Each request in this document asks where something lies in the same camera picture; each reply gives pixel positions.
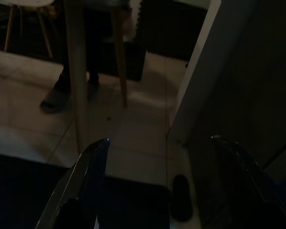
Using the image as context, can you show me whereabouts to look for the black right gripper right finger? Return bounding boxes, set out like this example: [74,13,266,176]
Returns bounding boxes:
[211,134,286,229]

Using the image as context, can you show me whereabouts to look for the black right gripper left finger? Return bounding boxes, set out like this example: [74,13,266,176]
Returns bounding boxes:
[34,137,111,229]

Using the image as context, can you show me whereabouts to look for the silver fridge door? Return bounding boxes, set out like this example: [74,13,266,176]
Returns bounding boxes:
[175,0,286,175]

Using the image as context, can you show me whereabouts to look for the black fridge foot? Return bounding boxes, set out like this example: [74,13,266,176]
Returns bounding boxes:
[172,174,194,222]

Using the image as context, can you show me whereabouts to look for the silver fridge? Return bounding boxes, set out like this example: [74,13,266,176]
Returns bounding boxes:
[168,0,286,229]

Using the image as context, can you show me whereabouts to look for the dark grey floor mat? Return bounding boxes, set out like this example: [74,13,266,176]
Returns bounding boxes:
[0,151,171,229]

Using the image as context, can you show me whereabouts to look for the grey slipper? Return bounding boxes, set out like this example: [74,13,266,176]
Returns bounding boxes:
[40,88,72,115]

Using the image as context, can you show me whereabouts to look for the light wooden table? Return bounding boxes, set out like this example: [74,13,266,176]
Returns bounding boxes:
[62,0,140,155]

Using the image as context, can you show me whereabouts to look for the seated person in dark clothes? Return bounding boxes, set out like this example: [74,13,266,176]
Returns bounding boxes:
[40,0,102,115]

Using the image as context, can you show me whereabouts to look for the white chair wooden legs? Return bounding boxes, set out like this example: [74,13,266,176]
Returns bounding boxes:
[3,0,56,59]

